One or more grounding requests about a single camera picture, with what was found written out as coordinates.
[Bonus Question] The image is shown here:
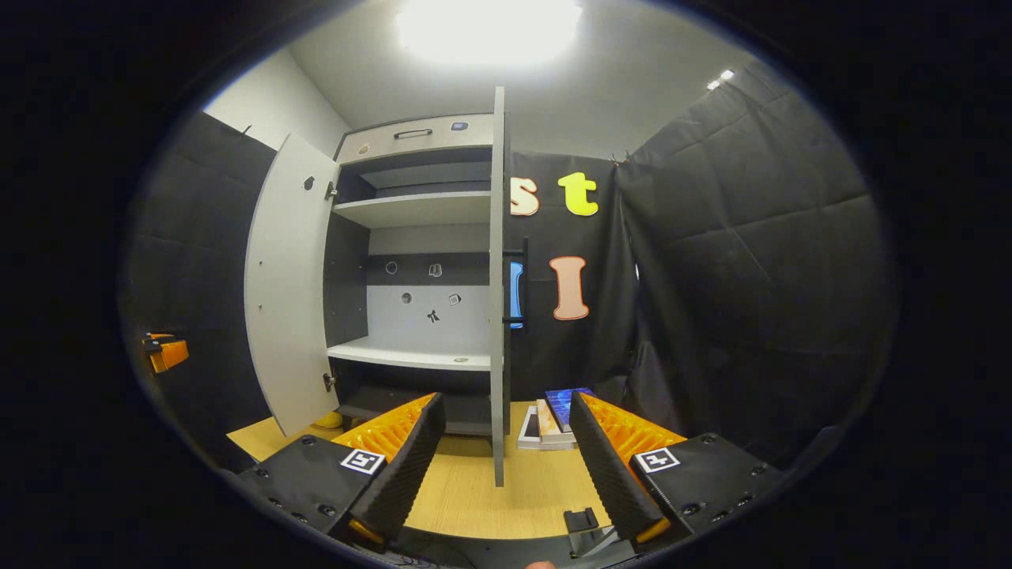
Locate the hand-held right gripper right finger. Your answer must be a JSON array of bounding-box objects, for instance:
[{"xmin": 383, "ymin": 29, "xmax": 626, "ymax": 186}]
[{"xmin": 568, "ymin": 391, "xmax": 784, "ymax": 546}]

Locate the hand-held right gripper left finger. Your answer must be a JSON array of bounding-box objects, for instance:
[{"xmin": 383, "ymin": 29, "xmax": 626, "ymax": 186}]
[{"xmin": 237, "ymin": 392, "xmax": 447, "ymax": 546}]

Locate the grey shoe cabinet door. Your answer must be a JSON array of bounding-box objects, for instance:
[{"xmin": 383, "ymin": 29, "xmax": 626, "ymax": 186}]
[
  {"xmin": 489, "ymin": 85, "xmax": 512, "ymax": 488},
  {"xmin": 244, "ymin": 133, "xmax": 341, "ymax": 438}
]

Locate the grey double-door shoe cabinet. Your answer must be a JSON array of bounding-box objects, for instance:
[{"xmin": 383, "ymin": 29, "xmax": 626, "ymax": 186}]
[{"xmin": 324, "ymin": 113, "xmax": 511, "ymax": 439}]

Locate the grey cabinet shelf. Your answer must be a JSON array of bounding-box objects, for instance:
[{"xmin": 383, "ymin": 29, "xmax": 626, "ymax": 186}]
[
  {"xmin": 332, "ymin": 190, "xmax": 493, "ymax": 230},
  {"xmin": 327, "ymin": 337, "xmax": 493, "ymax": 372}
]

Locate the tan book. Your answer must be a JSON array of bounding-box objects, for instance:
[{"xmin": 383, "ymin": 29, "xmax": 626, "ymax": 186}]
[{"xmin": 536, "ymin": 399, "xmax": 564, "ymax": 443}]

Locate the blue cover book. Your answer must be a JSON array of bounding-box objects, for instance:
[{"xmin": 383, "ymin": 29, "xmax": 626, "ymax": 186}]
[{"xmin": 546, "ymin": 387, "xmax": 594, "ymax": 434}]

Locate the black backdrop cloth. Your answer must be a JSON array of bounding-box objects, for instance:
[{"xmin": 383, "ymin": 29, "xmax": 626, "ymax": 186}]
[{"xmin": 119, "ymin": 63, "xmax": 898, "ymax": 475}]

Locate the large ceiling light panel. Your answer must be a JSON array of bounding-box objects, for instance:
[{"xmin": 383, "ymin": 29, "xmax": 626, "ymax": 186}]
[{"xmin": 395, "ymin": 0, "xmax": 583, "ymax": 66}]

